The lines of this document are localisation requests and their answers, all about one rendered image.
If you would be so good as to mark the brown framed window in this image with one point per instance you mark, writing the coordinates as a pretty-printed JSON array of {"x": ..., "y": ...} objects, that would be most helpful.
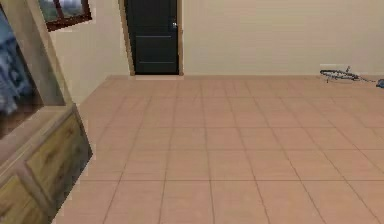
[{"x": 65, "y": 11}]

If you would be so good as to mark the blue small object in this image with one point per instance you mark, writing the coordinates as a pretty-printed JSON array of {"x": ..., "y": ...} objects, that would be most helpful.
[{"x": 380, "y": 83}]

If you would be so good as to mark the black room door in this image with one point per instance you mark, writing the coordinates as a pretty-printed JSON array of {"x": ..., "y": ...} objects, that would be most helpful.
[{"x": 154, "y": 36}]

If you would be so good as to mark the wood closet with jackets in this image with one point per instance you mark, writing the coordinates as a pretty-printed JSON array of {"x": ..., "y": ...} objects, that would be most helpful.
[{"x": 50, "y": 153}]

